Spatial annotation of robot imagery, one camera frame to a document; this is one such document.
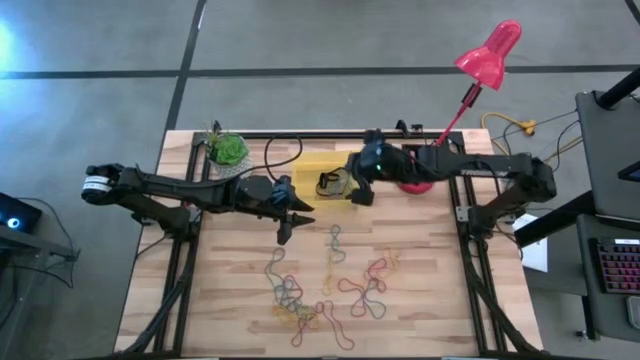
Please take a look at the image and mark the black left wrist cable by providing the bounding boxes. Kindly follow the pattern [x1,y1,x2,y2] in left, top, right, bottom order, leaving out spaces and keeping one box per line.
[263,133,304,184]

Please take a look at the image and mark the wide black rubber band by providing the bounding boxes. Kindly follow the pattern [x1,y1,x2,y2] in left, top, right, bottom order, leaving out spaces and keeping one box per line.
[315,171,341,190]

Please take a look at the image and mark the yellow rubber band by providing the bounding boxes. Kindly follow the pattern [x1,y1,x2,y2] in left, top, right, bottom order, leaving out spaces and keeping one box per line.
[372,247,402,275]
[321,238,342,297]
[292,299,321,330]
[272,304,301,321]

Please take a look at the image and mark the black pole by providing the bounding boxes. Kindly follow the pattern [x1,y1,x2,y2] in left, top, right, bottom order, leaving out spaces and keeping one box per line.
[596,66,640,110]

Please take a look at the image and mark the yellow floor cable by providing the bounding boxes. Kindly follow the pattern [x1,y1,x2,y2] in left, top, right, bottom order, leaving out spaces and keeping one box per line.
[480,111,539,171]

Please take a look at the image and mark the red desk lamp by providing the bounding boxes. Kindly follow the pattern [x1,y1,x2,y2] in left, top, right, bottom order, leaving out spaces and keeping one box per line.
[397,19,524,195]

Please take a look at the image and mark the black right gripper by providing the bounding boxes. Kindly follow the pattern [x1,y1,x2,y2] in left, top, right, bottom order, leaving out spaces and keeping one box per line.
[346,128,401,207]

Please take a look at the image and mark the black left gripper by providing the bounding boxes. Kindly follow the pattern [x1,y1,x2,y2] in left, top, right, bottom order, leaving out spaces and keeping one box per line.
[269,174,317,246]

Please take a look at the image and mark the white paper sheet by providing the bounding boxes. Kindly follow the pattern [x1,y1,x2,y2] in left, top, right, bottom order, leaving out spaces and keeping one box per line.
[510,213,550,274]

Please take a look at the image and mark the black aluminium table frame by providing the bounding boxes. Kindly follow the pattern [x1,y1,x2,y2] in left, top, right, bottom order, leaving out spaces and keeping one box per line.
[114,128,544,359]

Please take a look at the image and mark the black side stand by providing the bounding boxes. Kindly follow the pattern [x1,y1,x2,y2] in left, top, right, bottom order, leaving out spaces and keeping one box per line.
[0,227,82,360]

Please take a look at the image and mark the black box with blue light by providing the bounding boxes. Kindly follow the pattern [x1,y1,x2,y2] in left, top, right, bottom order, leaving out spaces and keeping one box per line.
[0,192,44,235]

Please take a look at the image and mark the dark grey desk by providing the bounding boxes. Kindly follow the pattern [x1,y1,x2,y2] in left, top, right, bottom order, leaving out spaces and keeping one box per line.
[514,189,640,344]

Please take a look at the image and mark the grey-blue rubber band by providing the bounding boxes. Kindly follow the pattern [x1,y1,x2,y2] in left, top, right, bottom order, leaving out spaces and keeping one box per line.
[264,246,307,314]

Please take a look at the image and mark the rubber bands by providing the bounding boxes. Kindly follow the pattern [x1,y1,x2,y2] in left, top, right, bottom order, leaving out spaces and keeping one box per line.
[324,168,355,199]

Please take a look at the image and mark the backlit keyboard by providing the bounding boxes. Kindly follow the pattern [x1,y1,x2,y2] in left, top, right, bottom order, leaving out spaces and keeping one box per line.
[593,237,640,296]

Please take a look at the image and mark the green succulent in patterned pot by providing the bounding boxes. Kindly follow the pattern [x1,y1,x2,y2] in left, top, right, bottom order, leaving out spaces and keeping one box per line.
[204,127,255,180]

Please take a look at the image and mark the yellow translucent plastic bin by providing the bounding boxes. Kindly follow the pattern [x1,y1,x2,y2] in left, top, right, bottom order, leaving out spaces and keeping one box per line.
[291,150,372,214]

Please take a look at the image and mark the black phone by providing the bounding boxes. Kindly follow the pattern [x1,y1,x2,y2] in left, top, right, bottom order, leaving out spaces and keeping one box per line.
[618,159,640,184]

